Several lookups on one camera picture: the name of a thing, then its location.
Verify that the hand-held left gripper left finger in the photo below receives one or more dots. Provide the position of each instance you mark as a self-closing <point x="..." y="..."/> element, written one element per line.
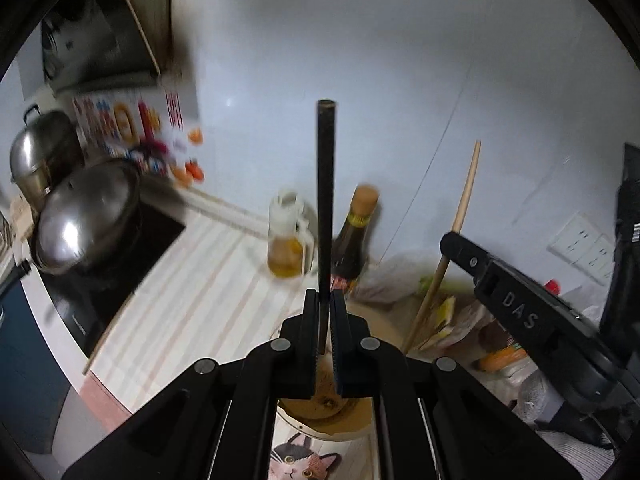
<point x="314" y="325"/>

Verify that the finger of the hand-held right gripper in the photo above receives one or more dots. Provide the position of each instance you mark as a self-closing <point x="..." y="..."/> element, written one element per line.
<point x="462" y="255"/>

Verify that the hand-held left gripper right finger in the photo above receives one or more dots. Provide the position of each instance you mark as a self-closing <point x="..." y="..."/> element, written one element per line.
<point x="336" y="330"/>

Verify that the wooden chopstick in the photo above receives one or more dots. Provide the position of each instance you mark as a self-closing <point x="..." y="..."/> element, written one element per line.
<point x="460" y="220"/>

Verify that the cream ribbed utensil holder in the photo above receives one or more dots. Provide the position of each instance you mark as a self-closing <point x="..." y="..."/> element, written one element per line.
<point x="320" y="412"/>

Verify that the black chopstick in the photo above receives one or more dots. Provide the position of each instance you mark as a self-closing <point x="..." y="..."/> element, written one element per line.
<point x="325" y="195"/>

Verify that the red cap dark bottle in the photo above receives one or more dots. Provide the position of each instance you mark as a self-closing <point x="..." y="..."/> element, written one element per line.
<point x="551" y="287"/>

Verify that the clear condiment tray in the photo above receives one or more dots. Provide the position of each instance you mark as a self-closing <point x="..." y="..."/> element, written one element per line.
<point x="445" y="320"/>

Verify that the clear plastic bag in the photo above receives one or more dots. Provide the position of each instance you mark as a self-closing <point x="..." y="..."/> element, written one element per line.
<point x="395" y="275"/>

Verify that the dark soy sauce bottle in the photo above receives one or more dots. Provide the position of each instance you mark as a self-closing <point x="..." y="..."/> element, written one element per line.
<point x="352" y="245"/>

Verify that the clear oil bottle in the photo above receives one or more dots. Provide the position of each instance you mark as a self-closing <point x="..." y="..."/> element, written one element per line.
<point x="286" y="240"/>

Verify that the cat-shaped mat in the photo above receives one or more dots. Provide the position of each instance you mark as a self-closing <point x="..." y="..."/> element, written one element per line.
<point x="300" y="462"/>

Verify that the black induction cooktop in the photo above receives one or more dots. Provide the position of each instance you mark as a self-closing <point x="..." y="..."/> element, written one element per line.
<point x="120" y="270"/>

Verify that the black wok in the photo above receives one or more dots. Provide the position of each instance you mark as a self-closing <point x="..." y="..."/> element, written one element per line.
<point x="125" y="240"/>

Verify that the steel wok lid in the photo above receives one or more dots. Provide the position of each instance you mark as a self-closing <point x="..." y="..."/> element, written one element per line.
<point x="80" y="215"/>

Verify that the blue kitchen cabinet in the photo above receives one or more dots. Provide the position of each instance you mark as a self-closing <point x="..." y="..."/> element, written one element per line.
<point x="30" y="360"/>

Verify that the steel steamer pot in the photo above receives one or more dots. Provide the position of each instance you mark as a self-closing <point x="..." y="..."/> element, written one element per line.
<point x="42" y="155"/>

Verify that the black range hood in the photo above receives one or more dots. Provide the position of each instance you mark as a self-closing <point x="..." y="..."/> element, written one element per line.
<point x="95" y="30"/>

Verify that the white wall socket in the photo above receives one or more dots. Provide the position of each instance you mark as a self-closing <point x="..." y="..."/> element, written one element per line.
<point x="575" y="237"/>
<point x="600" y="260"/>

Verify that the colourful wall sticker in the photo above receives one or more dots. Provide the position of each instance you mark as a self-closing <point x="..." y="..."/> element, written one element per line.
<point x="135" y="125"/>

